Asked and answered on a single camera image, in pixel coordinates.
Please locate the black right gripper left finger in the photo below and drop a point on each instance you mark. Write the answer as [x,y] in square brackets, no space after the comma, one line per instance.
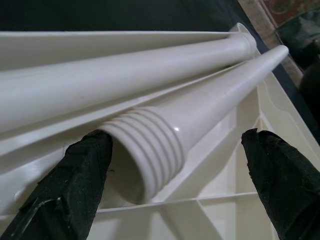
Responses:
[62,195]

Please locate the white plastic table leg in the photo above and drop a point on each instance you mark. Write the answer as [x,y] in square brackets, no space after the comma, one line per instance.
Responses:
[100,82]
[200,112]

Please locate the white plastic table top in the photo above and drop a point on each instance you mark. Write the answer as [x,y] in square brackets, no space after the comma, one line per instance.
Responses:
[275,100]

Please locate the black glossy bag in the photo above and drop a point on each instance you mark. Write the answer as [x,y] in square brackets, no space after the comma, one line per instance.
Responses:
[300,37]

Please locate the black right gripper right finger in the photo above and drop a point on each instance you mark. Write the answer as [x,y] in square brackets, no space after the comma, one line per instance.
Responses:
[287,195]

